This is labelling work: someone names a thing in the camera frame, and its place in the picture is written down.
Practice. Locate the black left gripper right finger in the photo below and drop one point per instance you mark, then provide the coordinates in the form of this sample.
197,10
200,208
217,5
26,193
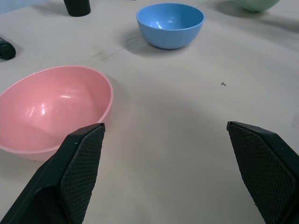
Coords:
268,172

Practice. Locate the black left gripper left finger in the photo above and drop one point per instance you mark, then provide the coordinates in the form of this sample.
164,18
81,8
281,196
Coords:
70,177

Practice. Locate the pink plastic bowl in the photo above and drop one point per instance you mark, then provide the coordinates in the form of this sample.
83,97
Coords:
56,105

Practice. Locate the black ribbed object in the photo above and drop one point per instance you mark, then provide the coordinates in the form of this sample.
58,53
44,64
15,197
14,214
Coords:
5,50

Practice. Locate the green plastic bowl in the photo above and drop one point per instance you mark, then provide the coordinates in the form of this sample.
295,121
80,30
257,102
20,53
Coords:
257,4

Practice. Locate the black cylindrical cup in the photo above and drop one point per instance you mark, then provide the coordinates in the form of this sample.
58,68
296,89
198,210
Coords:
77,7

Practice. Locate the blue plastic bowl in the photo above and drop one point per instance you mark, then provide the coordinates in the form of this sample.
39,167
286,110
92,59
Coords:
170,23

